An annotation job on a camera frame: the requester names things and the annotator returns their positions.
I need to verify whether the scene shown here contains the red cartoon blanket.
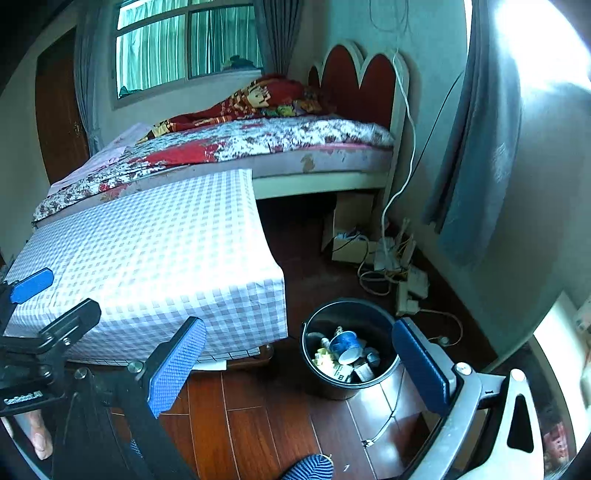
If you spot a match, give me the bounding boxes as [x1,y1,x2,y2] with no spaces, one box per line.
[139,74,339,140]

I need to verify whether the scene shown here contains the blue-grey curtain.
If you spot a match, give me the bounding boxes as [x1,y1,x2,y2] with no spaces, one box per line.
[422,0,523,269]

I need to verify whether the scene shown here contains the checkered tablecloth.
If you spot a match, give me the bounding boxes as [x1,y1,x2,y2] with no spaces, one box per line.
[4,168,290,366]

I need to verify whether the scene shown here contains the window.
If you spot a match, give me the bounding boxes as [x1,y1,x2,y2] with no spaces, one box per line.
[111,0,265,100]

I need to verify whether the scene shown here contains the black plastic bucket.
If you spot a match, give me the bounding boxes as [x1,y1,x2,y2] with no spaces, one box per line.
[301,298,402,400]

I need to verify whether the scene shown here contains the striped blue slipper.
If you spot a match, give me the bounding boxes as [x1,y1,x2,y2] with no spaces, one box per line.
[279,453,334,480]

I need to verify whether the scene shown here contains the brown wooden door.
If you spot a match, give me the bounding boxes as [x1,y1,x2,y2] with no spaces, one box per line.
[34,28,91,186]

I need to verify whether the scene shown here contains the white charging cable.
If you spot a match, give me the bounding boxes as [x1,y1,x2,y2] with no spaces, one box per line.
[381,48,417,241]

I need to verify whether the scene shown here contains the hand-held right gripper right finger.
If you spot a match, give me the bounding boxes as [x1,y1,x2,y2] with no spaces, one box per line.
[392,318,548,480]

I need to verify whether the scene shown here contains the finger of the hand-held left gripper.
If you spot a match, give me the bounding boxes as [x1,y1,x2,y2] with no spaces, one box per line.
[0,268,55,334]
[39,298,102,358]

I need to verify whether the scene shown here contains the looped white wall cable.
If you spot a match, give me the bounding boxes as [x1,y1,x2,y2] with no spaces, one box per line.
[369,0,410,34]

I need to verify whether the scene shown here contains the white power strips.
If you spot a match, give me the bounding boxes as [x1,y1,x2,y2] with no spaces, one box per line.
[373,235,431,318]

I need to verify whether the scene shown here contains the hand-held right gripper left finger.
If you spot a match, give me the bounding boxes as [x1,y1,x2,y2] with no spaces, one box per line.
[51,316,207,480]

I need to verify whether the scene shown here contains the bed with floral sheet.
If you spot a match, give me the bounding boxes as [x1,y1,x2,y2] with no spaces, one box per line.
[32,115,396,223]

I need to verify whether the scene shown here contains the red heart-shaped headboard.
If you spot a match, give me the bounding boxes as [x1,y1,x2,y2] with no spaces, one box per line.
[307,41,411,205]

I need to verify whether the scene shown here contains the pink cloth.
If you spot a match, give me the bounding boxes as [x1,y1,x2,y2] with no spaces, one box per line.
[48,122,154,188]

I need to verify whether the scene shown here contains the grey curtain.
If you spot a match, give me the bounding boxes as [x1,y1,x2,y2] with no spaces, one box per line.
[254,0,306,80]
[74,0,122,156]

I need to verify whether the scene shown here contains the person's left hand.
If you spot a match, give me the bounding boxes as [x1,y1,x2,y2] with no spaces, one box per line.
[0,408,54,461]

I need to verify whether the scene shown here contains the white drink carton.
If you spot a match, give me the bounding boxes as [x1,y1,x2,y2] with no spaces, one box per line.
[323,360,354,384]

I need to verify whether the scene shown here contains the thin grey cable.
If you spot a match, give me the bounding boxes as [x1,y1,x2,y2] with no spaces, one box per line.
[362,369,408,450]

